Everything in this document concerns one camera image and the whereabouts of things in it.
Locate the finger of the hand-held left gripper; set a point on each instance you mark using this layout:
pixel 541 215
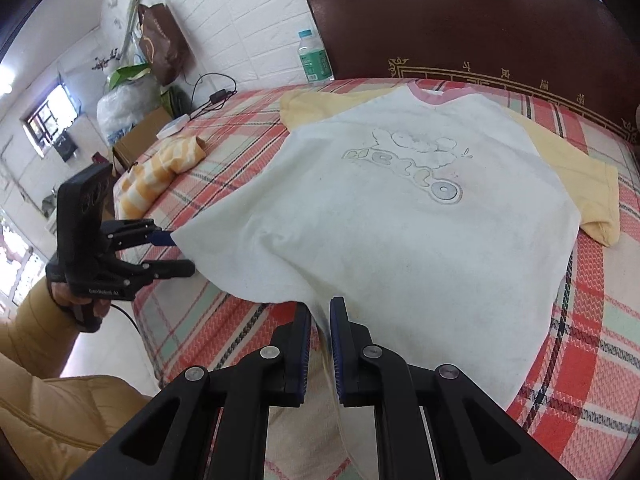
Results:
pixel 170 268
pixel 162 238

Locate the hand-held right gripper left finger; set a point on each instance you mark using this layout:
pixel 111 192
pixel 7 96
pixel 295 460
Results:
pixel 302 360

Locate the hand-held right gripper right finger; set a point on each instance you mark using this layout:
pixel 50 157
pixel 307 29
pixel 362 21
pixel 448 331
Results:
pixel 339 355

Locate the orange white striped sweater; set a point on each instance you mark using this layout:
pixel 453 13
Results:
pixel 150 180

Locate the white yellow sleeved t-shirt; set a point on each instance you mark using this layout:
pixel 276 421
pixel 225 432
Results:
pixel 400 240

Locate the person's left forearm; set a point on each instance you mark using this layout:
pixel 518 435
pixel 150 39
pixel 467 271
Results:
pixel 35 330

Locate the person's left hand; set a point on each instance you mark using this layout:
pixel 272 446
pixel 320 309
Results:
pixel 61 296

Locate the cardboard box with plastic bag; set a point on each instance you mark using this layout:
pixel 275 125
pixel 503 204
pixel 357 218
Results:
pixel 142 135

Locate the window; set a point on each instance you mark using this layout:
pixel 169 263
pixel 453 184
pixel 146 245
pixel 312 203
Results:
pixel 50 120

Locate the clear plastic bag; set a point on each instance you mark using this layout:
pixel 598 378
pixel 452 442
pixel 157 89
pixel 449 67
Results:
pixel 125 110

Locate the dark green bag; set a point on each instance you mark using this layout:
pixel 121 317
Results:
pixel 176 100

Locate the black charger adapter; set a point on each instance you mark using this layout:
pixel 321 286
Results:
pixel 218 95

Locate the light green bag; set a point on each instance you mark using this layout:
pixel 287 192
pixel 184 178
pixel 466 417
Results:
pixel 127 74

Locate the person's yellow jacket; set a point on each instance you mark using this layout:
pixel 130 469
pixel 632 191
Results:
pixel 60 410

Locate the brown paper bag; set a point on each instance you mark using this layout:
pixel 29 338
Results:
pixel 162 42

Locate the green label water bottle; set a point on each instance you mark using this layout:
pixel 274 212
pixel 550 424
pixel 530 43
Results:
pixel 315 60

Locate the plaid bed sheet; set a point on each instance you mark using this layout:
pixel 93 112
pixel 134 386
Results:
pixel 590 340

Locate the dark brown headboard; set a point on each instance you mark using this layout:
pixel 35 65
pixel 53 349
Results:
pixel 475 30

